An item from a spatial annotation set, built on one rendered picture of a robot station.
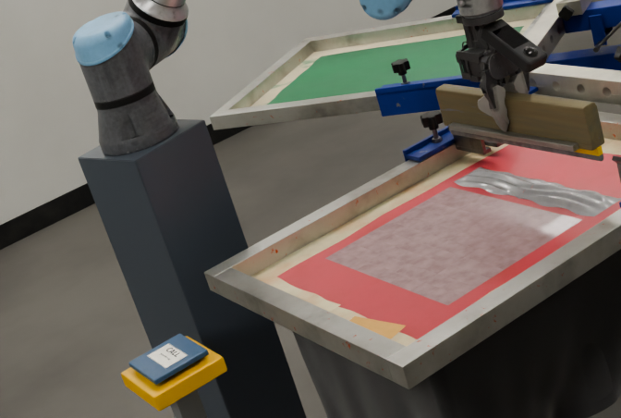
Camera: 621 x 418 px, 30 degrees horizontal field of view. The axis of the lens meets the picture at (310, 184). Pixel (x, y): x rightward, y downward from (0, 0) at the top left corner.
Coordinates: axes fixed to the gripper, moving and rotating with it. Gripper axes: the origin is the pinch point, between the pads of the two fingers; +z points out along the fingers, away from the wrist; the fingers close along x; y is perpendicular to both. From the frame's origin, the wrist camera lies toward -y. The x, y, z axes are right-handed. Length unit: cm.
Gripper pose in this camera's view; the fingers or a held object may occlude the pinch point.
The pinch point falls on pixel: (515, 120)
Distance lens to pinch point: 202.7
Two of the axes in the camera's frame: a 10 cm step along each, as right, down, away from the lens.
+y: -5.4, -1.6, 8.2
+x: -7.9, 4.2, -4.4
